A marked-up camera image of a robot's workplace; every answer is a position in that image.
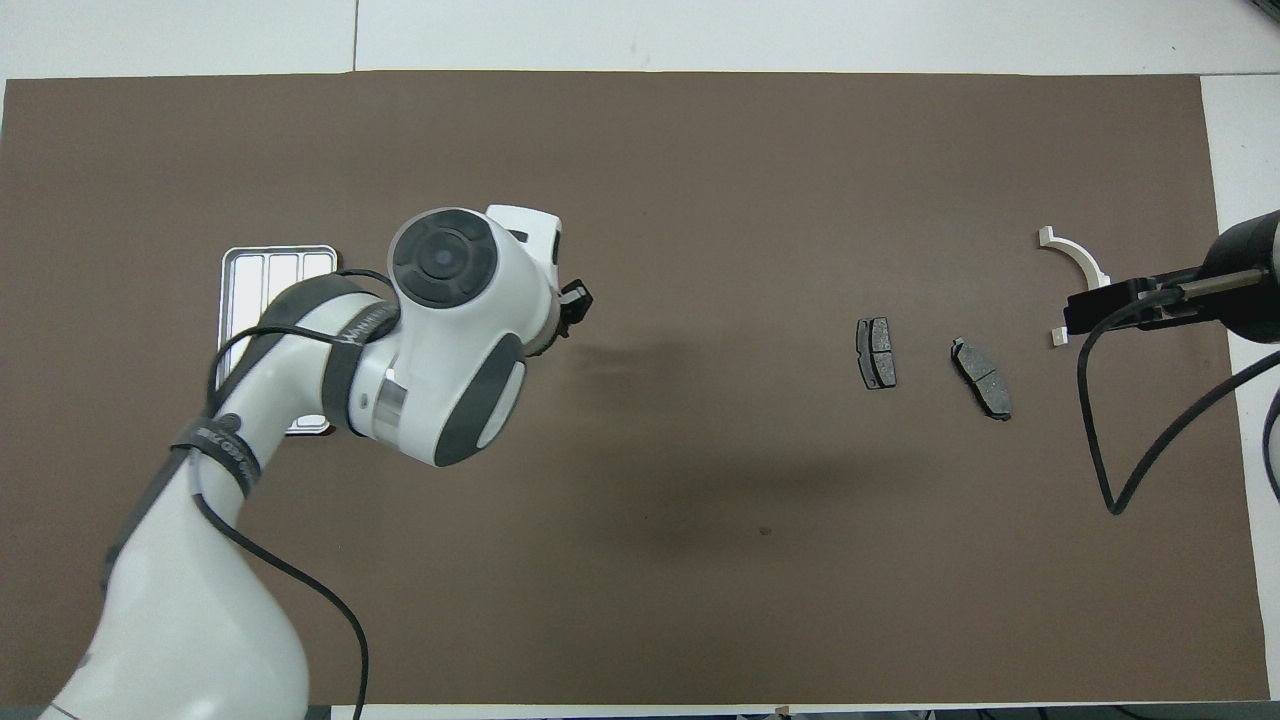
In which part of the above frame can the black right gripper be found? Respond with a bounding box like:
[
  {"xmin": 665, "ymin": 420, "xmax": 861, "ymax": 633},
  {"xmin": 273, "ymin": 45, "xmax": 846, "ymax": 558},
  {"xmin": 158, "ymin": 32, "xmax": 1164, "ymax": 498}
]
[{"xmin": 1065, "ymin": 265, "xmax": 1223, "ymax": 336}]

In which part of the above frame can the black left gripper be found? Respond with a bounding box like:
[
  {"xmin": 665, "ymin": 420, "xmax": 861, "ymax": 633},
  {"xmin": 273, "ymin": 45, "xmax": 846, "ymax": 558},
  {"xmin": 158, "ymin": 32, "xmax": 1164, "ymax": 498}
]
[{"xmin": 555, "ymin": 281, "xmax": 594, "ymax": 341}]

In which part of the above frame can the silver metal tray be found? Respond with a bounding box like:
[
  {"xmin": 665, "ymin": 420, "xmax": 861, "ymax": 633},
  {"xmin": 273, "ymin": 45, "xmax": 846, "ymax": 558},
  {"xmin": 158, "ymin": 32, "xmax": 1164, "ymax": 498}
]
[{"xmin": 214, "ymin": 245, "xmax": 339, "ymax": 437}]

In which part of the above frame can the angled dark brake pad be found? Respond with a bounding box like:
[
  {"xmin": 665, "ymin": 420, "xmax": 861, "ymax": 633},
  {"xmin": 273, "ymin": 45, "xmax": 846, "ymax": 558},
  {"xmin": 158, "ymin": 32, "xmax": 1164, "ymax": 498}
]
[{"xmin": 950, "ymin": 337, "xmax": 1013, "ymax": 422}]

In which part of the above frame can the brown table mat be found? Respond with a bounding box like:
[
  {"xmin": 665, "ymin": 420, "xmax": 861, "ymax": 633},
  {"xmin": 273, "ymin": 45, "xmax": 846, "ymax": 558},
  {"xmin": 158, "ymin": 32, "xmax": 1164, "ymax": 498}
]
[{"xmin": 0, "ymin": 70, "xmax": 1271, "ymax": 706}]

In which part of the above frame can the rectangular dark brake pad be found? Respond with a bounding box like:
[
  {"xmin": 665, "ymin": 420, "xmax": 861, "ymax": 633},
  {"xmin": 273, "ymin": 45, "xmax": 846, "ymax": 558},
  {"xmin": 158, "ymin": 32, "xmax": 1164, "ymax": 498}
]
[{"xmin": 856, "ymin": 317, "xmax": 898, "ymax": 390}]

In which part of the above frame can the white curved plastic bracket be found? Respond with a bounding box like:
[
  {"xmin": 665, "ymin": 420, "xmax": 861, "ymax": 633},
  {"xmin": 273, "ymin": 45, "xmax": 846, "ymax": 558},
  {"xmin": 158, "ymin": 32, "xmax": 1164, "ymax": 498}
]
[{"xmin": 1037, "ymin": 227, "xmax": 1113, "ymax": 349}]

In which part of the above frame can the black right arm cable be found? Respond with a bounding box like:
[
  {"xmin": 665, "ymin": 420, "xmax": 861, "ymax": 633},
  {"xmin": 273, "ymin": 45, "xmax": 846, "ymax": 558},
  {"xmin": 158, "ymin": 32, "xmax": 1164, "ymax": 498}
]
[{"xmin": 1076, "ymin": 262, "xmax": 1280, "ymax": 516}]

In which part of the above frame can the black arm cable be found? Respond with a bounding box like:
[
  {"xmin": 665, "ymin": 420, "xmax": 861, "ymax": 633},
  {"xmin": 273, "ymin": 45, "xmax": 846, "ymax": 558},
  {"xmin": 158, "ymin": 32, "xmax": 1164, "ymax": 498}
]
[
  {"xmin": 1076, "ymin": 262, "xmax": 1280, "ymax": 516},
  {"xmin": 190, "ymin": 268, "xmax": 401, "ymax": 720}
]

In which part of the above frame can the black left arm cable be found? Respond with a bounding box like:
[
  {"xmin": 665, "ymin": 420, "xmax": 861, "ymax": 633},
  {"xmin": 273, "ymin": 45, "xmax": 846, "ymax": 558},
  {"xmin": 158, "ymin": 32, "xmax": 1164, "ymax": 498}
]
[{"xmin": 190, "ymin": 268, "xmax": 401, "ymax": 720}]

